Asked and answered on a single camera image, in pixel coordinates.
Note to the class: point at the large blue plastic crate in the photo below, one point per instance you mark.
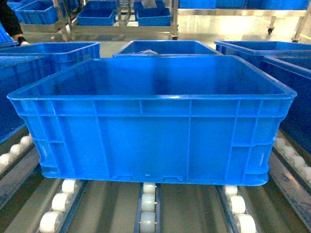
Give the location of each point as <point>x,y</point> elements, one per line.
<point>209,119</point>

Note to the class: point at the blue crate right far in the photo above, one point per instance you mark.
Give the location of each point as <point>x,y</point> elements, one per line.
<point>255,51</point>

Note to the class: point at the blue crate background middle-left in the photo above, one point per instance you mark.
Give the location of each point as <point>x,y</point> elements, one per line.
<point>98,13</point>

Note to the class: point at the person dark sleeve arm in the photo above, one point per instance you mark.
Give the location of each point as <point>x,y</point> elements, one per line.
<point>10,21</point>

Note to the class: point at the white gloved hand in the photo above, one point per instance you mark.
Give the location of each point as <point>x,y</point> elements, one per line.
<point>22,41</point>

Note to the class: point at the blue crate behind centre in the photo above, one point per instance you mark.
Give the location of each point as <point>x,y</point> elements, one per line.
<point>165,48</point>

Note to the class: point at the blue crate background middle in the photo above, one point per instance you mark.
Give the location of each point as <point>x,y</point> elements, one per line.
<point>159,16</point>

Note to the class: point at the steel roller shelf rack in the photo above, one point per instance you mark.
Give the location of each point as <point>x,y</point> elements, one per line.
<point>282,205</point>

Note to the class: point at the blue crate background left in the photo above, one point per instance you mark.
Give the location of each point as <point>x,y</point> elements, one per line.
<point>41,12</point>

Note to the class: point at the steel background rack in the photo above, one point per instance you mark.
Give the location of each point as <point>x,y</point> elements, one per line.
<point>126,25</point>

